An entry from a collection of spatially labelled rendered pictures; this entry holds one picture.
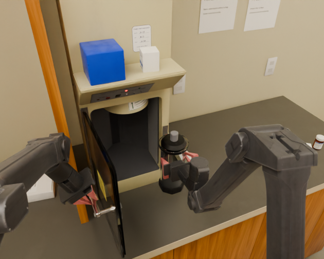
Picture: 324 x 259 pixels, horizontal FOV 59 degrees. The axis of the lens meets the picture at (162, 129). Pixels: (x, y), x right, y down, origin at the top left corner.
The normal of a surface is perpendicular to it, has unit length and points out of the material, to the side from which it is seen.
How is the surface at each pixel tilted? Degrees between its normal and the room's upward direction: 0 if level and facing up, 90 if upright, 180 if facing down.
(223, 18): 90
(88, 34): 90
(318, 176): 0
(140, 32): 90
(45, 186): 0
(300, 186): 62
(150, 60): 90
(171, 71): 0
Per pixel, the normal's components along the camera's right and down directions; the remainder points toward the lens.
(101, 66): 0.40, 0.54
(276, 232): -0.95, 0.09
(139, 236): 0.01, -0.81
